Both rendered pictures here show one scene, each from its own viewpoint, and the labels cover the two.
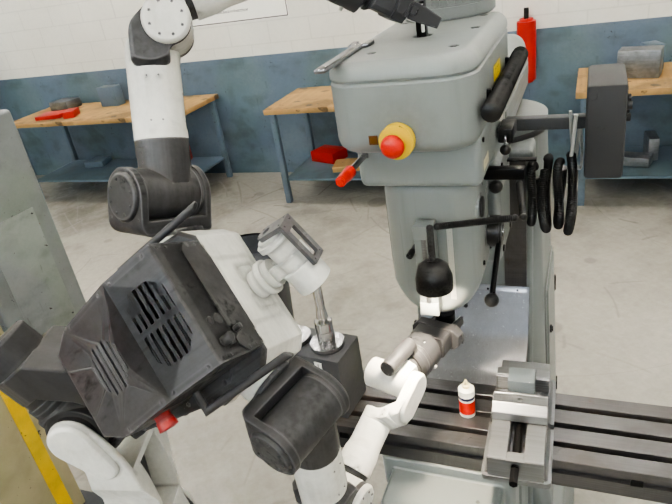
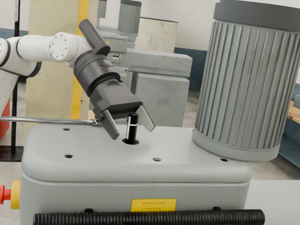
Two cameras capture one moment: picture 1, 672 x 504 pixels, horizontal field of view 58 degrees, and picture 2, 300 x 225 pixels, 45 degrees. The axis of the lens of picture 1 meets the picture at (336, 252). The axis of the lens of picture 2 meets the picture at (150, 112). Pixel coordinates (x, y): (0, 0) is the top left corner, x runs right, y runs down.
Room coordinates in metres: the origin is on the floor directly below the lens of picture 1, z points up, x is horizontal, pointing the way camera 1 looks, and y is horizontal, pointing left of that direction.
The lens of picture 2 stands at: (0.73, -0.81, 2.17)
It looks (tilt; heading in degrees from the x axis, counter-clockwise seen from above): 16 degrees down; 49
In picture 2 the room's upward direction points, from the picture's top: 8 degrees clockwise
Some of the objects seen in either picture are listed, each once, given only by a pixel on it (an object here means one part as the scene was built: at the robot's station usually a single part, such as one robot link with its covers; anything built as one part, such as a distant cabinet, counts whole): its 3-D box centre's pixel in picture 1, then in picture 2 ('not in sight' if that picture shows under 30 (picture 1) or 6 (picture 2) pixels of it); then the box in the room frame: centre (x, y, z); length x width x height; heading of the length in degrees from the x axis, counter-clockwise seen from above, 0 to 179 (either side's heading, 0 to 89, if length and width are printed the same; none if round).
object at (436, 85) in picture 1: (427, 76); (132, 174); (1.20, -0.24, 1.81); 0.47 x 0.26 x 0.16; 155
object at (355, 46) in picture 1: (343, 55); (56, 120); (1.09, -0.07, 1.89); 0.24 x 0.04 x 0.01; 156
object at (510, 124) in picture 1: (503, 136); not in sight; (1.19, -0.38, 1.66); 0.12 x 0.04 x 0.04; 155
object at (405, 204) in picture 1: (439, 232); not in sight; (1.19, -0.23, 1.47); 0.21 x 0.19 x 0.32; 65
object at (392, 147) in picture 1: (393, 145); (5, 194); (0.96, -0.12, 1.76); 0.04 x 0.03 x 0.04; 65
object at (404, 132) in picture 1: (397, 141); (17, 194); (0.98, -0.13, 1.76); 0.06 x 0.02 x 0.06; 65
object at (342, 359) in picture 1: (316, 367); not in sight; (1.33, 0.10, 1.06); 0.22 x 0.12 x 0.20; 58
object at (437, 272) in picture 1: (433, 274); not in sight; (1.00, -0.18, 1.48); 0.07 x 0.07 x 0.06
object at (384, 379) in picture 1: (398, 367); not in sight; (1.04, -0.09, 1.24); 0.11 x 0.11 x 0.11; 50
